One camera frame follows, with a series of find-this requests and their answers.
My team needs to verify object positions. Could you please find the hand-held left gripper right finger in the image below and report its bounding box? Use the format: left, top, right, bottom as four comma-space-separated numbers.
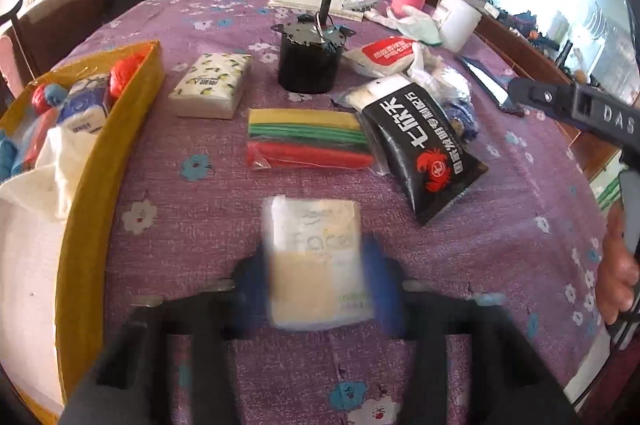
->
362, 232, 576, 425

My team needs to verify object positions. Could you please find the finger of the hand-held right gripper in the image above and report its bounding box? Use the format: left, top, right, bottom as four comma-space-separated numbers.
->
507, 76, 578, 126

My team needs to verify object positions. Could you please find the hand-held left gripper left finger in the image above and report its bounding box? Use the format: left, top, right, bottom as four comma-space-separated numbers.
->
60, 240, 273, 425

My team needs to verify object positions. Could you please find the white face towel pack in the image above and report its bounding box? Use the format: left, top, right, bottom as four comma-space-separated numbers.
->
262, 196, 376, 331

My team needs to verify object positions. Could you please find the yellow box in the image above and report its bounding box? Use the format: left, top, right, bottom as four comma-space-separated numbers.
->
0, 40, 166, 425

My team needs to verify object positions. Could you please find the white knitted cloth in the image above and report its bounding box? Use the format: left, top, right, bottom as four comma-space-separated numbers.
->
0, 125, 98, 221

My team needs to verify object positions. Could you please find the blue tissue box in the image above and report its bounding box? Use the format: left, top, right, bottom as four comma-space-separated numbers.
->
55, 75, 113, 136

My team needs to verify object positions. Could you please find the blue knit cloth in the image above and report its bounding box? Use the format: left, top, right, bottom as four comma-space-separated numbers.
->
0, 130, 23, 181

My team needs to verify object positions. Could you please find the person's right hand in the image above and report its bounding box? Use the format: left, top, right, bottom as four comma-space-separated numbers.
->
595, 205, 640, 327

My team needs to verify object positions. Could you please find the black smartphone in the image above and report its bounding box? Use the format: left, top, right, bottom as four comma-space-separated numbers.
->
460, 54, 526, 117

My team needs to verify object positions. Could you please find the row of windowsill clutter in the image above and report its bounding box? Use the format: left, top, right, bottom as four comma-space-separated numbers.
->
480, 0, 601, 81

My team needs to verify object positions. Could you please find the green and white bag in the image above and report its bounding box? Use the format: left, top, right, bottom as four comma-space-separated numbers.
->
590, 165, 623, 211

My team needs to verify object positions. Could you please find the clear bag of blue tissues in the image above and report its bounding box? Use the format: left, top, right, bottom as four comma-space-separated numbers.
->
440, 70, 476, 141

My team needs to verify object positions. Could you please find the purple floral tablecloth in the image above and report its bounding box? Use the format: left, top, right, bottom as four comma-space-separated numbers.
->
50, 0, 626, 425

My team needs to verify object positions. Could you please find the white plastic jar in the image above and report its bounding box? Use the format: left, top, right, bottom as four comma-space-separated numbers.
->
439, 0, 485, 53

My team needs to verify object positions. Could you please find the white plastic bag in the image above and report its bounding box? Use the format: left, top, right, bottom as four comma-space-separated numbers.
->
332, 42, 451, 112

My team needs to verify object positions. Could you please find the black snack packet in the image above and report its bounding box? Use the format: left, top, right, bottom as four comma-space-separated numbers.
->
360, 80, 490, 227

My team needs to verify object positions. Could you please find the white glove with green trim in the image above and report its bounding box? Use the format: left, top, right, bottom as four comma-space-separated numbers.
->
395, 5, 443, 45

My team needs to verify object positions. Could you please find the pack of coloured cloths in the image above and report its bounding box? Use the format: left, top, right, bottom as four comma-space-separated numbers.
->
246, 108, 375, 171

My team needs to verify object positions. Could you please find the white pack with red label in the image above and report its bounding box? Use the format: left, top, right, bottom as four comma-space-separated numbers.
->
342, 36, 418, 78

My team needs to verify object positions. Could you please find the lemon print tissue pack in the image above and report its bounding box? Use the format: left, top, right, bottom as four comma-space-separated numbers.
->
167, 54, 254, 120

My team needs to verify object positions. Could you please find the black pot with lid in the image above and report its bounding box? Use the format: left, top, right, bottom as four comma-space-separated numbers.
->
271, 0, 349, 95

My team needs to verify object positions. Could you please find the wooden chair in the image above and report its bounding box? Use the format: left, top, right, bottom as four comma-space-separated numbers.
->
0, 0, 113, 101

